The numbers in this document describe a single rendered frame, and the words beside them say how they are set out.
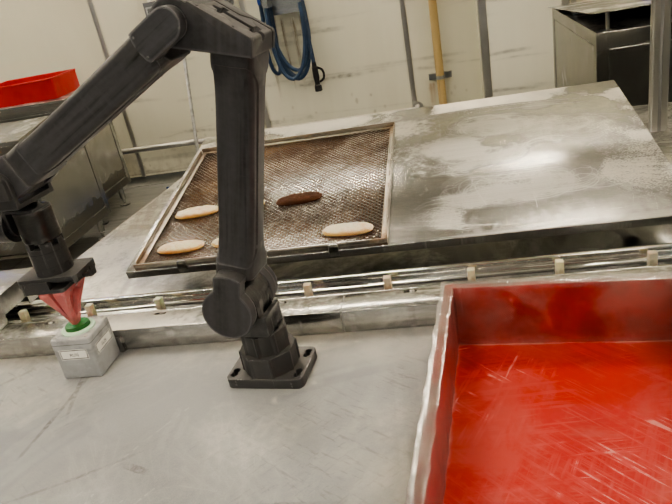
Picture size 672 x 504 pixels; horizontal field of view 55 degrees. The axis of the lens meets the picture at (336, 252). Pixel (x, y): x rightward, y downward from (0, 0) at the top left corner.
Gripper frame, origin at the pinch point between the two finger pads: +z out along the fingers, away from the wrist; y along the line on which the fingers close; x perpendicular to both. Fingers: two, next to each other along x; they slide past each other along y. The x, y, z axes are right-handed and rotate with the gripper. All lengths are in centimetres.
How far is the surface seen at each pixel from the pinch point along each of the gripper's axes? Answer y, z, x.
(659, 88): 115, -1, 90
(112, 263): -17.1, 9.3, 42.4
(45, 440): 1.7, 9.4, -18.3
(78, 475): 10.8, 9.5, -25.5
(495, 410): 65, 9, -17
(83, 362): 0.9, 6.3, -3.4
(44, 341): -10.7, 6.2, 4.1
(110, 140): -171, 42, 333
